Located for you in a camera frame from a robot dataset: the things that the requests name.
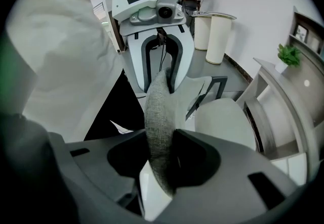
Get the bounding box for green potted plant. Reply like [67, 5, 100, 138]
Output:
[274, 43, 302, 74]

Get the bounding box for grey fabric chair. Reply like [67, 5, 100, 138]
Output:
[143, 67, 258, 196]

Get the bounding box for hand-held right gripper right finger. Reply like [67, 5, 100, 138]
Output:
[151, 129, 300, 224]

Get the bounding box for person's black trousers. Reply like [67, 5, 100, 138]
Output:
[83, 68, 147, 142]

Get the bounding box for curved grey reception desk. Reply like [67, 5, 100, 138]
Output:
[236, 5, 324, 186]

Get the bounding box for person's beige shirt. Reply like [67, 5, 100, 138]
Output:
[5, 0, 129, 141]

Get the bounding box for black picture frame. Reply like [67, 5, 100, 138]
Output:
[293, 23, 309, 44]

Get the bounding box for metal stair railing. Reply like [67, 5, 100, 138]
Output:
[92, 2, 106, 20]

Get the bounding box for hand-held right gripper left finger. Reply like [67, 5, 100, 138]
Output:
[48, 129, 148, 224]

